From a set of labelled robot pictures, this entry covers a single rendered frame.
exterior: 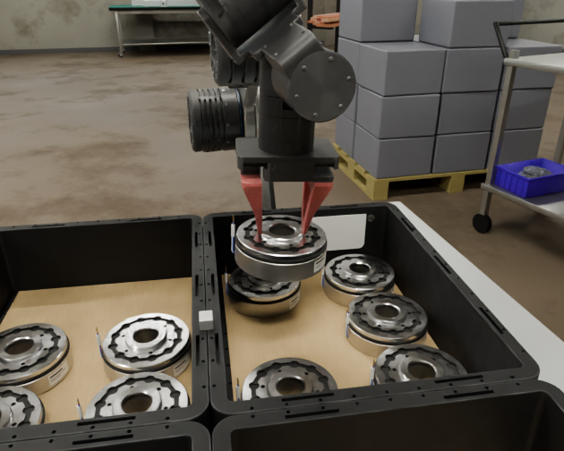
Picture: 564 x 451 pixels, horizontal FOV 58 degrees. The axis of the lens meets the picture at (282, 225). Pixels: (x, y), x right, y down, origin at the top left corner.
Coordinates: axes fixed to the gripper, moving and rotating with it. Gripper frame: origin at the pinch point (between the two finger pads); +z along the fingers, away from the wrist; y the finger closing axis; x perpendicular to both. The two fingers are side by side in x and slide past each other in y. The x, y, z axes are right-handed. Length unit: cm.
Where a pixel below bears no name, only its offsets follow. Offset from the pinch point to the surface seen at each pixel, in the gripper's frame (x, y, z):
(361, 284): 8.2, 12.8, 13.6
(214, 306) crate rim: -4.8, -7.6, 7.2
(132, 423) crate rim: -20.2, -14.0, 7.2
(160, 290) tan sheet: 14.5, -15.8, 17.9
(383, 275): 9.9, 16.5, 13.3
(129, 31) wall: 1002, -174, 90
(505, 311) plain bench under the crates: 20, 45, 28
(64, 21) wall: 987, -287, 73
